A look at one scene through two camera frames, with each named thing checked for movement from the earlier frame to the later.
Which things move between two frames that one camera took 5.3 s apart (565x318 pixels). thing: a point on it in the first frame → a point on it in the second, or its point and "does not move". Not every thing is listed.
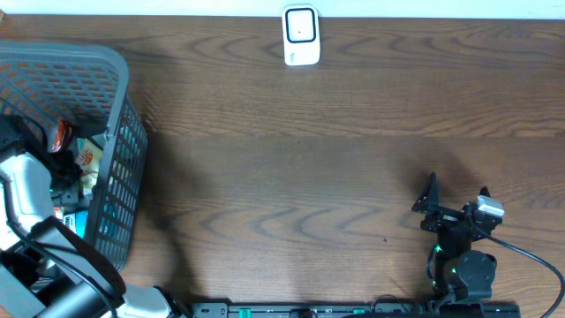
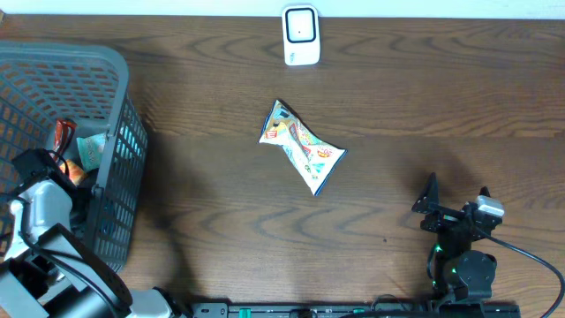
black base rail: (356, 309) does not move
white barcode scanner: (301, 34) does not move
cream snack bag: (87, 159) → (316, 158)
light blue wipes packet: (77, 223) → (91, 149)
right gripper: (426, 203) does not move
